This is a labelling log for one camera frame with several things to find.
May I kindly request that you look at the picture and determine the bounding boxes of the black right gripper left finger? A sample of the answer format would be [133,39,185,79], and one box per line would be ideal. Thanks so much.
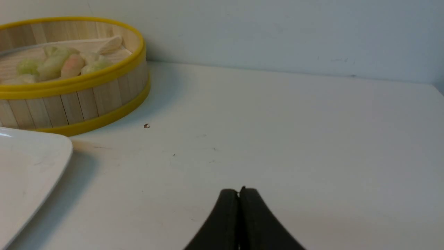
[185,189,239,250]

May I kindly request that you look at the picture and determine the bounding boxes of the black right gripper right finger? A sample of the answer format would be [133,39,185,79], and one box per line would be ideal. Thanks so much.
[239,187,304,250]

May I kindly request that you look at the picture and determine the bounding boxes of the white square plate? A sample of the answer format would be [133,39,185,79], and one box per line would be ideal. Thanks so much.
[0,127,73,250]

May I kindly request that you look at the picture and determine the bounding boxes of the yellow rimmed bamboo steamer basket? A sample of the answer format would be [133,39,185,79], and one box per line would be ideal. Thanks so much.
[1,16,151,136]

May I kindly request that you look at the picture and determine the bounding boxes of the pink dumpling in steamer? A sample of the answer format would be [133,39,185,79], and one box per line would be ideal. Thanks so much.
[60,54,85,79]

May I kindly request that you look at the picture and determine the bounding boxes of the green dumpling steamer centre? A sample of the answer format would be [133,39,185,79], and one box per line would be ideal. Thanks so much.
[37,46,80,81]

